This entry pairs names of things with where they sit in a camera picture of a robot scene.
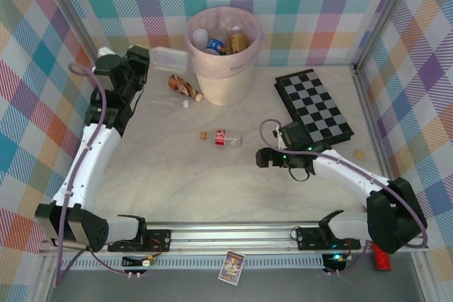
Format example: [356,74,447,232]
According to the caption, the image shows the clear cola bottle red label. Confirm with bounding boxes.
[212,129,244,147]

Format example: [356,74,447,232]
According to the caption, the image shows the clear plastic container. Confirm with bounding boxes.
[151,46,189,74]

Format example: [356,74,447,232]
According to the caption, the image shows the aluminium frame side bar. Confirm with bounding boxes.
[352,66,394,179]

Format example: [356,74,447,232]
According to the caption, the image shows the red glitter block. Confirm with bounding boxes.
[372,241,392,271]

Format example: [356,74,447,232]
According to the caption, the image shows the purple bin liner bag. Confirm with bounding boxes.
[185,7,265,77]

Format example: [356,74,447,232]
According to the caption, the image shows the amber tea bottle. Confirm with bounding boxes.
[228,25,251,55]

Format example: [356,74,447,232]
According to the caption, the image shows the clear bottle with white cap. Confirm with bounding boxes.
[151,98,190,110]

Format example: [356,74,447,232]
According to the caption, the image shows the white slotted cable duct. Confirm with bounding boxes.
[55,257,326,271]

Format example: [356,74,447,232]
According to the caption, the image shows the small brown label bottle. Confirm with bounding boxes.
[168,74,205,103]

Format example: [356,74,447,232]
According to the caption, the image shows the clear bottle with blue label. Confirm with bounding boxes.
[207,31,227,56]

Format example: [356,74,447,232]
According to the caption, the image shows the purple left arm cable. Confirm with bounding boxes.
[55,63,156,288]

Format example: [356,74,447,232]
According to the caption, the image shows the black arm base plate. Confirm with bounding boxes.
[108,229,173,254]
[296,226,362,250]

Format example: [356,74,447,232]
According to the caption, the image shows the black and grey chessboard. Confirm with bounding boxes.
[273,68,356,146]

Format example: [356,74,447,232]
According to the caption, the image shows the black cable connector bracket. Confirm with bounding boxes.
[122,255,159,280]
[321,252,347,277]

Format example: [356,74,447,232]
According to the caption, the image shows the aluminium frame post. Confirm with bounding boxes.
[352,0,424,75]
[41,0,111,80]

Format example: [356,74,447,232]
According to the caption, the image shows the white plastic bin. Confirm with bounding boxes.
[185,7,265,107]

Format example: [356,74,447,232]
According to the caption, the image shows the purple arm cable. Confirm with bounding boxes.
[260,119,428,277]
[55,63,156,288]

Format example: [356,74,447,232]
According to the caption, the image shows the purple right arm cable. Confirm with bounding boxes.
[260,119,428,277]

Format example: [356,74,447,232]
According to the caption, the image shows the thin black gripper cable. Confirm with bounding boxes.
[288,166,317,183]

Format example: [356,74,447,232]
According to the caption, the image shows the colourful game card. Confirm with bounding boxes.
[217,249,246,284]

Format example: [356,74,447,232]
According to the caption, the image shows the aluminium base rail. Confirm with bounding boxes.
[38,222,431,257]

